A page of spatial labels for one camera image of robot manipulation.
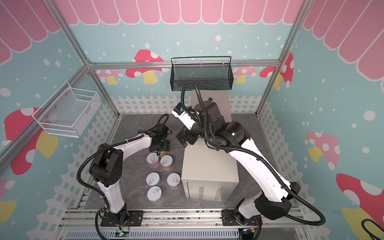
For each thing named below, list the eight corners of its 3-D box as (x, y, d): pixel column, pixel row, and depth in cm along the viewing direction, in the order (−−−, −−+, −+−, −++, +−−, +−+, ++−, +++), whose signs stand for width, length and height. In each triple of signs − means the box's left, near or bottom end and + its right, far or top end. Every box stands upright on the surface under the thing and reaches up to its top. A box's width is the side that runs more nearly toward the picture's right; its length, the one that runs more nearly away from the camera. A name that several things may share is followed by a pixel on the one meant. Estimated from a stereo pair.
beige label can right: (167, 189, 85) (165, 186, 80) (169, 176, 90) (167, 172, 85) (180, 189, 85) (179, 186, 80) (181, 176, 90) (180, 172, 85)
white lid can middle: (147, 188, 86) (144, 184, 81) (150, 176, 91) (147, 171, 85) (160, 188, 86) (157, 184, 81) (162, 176, 91) (159, 171, 85)
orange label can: (161, 170, 93) (159, 165, 87) (162, 159, 97) (160, 154, 92) (172, 170, 93) (171, 165, 87) (173, 159, 97) (172, 154, 92)
